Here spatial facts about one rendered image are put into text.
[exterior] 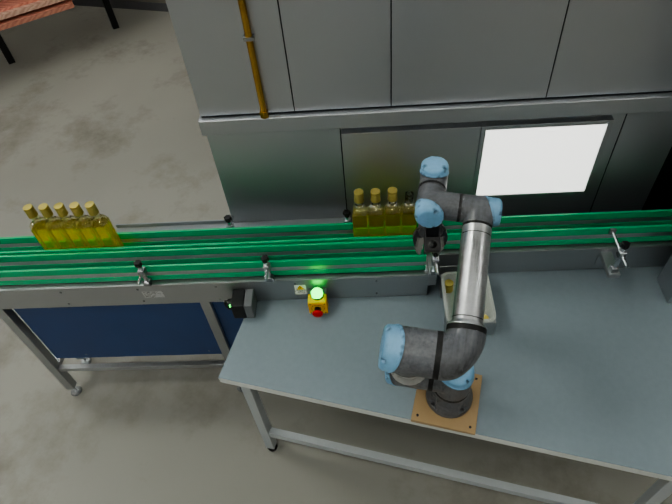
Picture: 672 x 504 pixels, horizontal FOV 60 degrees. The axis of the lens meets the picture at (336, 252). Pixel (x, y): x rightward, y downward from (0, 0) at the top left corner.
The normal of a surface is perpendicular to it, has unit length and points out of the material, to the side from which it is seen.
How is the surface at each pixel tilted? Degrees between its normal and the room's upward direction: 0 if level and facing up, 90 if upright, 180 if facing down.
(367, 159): 90
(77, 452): 0
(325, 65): 90
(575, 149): 90
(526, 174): 90
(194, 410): 0
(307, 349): 0
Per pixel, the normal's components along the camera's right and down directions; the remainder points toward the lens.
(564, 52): -0.01, 0.77
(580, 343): -0.07, -0.64
